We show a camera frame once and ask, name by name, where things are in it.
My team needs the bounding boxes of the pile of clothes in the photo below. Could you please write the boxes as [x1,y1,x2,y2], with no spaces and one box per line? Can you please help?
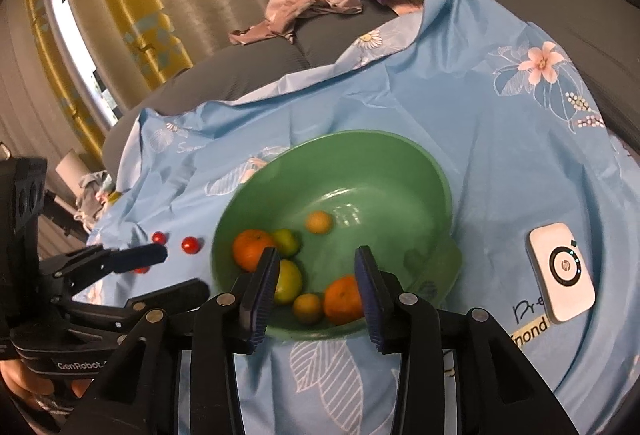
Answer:
[75,170,122,222]

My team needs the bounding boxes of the grey sofa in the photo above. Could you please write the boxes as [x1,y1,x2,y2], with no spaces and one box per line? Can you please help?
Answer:
[102,0,640,166]

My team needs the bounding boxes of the small yellow round fruit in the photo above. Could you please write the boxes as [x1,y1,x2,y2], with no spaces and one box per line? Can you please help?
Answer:
[306,210,334,235]
[292,293,324,325]

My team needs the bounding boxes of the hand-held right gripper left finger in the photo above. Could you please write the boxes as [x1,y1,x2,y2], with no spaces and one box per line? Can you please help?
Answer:
[62,246,282,435]

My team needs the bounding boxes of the white pocket device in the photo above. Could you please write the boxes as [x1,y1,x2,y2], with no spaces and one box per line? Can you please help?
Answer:
[525,222,597,325]

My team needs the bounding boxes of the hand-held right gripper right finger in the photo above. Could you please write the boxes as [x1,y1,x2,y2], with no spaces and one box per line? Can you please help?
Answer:
[353,245,581,435]

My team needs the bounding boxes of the light blue floral cloth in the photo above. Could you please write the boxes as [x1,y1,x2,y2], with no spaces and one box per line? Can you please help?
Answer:
[85,0,640,435]

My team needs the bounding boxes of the green oval fruit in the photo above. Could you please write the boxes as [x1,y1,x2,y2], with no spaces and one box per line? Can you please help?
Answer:
[272,228,302,256]

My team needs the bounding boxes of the yellow-green round fruit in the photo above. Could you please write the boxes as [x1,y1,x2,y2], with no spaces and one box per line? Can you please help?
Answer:
[274,259,304,306]

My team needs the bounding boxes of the green plastic bowl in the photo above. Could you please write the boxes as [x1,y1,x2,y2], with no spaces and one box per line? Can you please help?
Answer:
[211,129,463,342]

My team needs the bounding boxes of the person's left hand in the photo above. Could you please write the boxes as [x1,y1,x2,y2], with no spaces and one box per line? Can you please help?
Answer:
[0,357,93,411]

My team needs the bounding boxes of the window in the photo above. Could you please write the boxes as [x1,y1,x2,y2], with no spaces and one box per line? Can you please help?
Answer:
[37,0,123,128]

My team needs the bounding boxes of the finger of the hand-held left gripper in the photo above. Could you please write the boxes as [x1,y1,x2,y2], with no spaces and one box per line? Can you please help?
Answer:
[52,279,211,333]
[39,242,169,291]

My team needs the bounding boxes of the white roll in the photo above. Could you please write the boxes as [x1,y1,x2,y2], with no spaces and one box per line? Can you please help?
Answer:
[55,150,87,190]

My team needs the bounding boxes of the orange mandarin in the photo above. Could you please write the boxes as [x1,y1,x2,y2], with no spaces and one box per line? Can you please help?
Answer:
[232,229,275,272]
[323,275,366,325]

